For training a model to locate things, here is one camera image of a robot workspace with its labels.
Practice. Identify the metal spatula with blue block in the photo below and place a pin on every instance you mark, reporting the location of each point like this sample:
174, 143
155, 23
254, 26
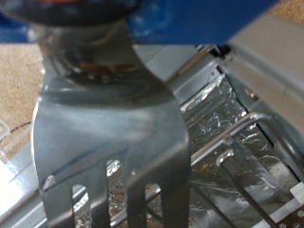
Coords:
104, 126

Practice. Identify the silver toaster oven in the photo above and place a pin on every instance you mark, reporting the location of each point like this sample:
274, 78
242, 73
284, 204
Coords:
269, 63

